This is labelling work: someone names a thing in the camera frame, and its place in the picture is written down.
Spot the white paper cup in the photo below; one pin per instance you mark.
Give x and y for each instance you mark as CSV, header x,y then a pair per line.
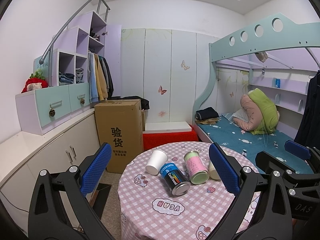
x,y
156,161

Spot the white pillow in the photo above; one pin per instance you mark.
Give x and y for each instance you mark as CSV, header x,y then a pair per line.
x,y
240,116

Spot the pink checkered tablecloth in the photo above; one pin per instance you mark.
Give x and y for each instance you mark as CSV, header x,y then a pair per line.
x,y
150,211

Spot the purple bed wall shelf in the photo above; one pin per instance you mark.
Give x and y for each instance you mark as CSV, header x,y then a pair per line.
x,y
291,95

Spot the folded jeans in cubby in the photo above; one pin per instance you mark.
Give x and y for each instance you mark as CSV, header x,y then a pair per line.
x,y
66,78

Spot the hanging clothes row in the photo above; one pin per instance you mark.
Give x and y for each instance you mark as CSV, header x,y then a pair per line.
x,y
99,78

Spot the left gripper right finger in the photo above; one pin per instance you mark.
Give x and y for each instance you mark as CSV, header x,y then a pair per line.
x,y
272,217

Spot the red strawberry plush toy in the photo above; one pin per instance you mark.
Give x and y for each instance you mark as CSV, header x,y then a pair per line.
x,y
35,81

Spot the green pink rolled quilt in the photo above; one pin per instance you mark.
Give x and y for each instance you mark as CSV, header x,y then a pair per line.
x,y
262,113

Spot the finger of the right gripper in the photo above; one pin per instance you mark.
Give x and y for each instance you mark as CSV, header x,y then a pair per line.
x,y
297,150

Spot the purple stair shelf unit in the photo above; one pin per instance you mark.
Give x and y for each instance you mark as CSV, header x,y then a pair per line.
x,y
87,32

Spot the tall cardboard box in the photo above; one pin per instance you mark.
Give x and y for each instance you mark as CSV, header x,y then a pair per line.
x,y
119,123

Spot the white board on box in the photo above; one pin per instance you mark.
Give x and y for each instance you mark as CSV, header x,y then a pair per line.
x,y
167,127

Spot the red storage box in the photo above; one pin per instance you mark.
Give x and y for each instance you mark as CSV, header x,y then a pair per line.
x,y
153,140

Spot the folded dark clothes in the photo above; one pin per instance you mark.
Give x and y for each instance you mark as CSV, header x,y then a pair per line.
x,y
206,116

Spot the black blue can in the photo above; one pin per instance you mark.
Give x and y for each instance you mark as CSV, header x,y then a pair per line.
x,y
174,179

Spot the cream plastic cup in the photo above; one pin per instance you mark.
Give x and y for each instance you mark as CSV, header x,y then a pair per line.
x,y
213,172

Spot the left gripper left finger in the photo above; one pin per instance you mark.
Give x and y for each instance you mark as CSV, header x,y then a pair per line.
x,y
48,218

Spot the hanging dark garment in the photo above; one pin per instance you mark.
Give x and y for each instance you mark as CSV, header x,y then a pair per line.
x,y
309,131

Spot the teal patterned mattress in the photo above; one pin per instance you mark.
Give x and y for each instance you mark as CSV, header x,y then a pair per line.
x,y
226,133

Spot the pink green can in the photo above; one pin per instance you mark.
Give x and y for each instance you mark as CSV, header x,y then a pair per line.
x,y
198,173

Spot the white wardrobe doors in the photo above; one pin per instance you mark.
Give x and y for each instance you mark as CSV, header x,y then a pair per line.
x,y
169,68

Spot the teal drawer cabinet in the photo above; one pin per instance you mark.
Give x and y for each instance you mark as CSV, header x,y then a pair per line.
x,y
39,111

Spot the white low cabinet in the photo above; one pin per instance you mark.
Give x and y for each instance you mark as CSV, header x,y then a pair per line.
x,y
24,155

